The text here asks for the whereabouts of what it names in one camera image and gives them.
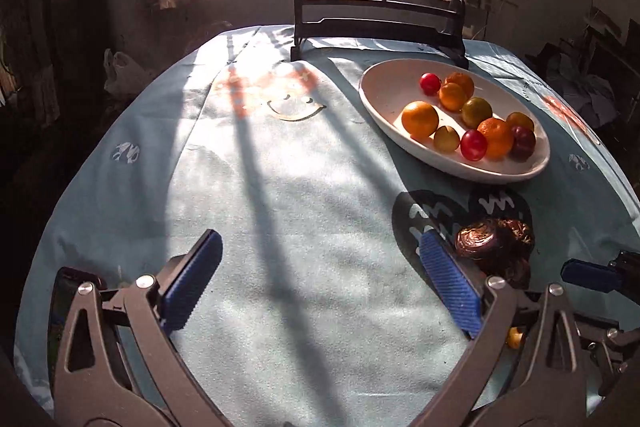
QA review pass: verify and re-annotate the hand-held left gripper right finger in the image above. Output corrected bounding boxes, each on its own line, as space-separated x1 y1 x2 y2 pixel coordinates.
415 231 586 427

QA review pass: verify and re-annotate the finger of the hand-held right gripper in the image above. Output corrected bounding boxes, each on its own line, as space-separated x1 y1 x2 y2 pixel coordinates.
561 251 640 293
575 314 640 395

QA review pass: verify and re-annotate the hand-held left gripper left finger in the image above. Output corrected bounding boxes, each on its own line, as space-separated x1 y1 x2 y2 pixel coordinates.
52 229 224 427

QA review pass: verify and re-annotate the dark brown shiny ball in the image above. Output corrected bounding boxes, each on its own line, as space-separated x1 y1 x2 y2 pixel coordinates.
454 218 508 270
482 257 532 292
500 219 536 253

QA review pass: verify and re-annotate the dark red plum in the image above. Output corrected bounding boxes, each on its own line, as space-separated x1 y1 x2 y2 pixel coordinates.
511 128 537 159

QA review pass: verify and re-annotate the large dimpled orange mandarin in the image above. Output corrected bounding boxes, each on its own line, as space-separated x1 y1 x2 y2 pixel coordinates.
477 118 515 159

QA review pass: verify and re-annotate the yellow green mandarin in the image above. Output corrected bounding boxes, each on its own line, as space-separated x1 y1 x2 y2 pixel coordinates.
461 97 493 129

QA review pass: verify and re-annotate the white oval plate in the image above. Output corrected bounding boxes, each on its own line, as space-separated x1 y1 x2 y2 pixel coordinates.
358 58 552 184

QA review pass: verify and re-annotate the light blue printed tablecloth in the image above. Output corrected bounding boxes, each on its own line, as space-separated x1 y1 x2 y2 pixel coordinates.
15 24 640 427

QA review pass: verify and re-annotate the pile of grey clothes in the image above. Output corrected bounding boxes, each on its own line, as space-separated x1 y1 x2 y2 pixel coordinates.
545 52 626 128

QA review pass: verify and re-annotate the white plastic bag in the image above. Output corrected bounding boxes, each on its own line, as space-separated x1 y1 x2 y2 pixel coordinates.
103 48 151 95

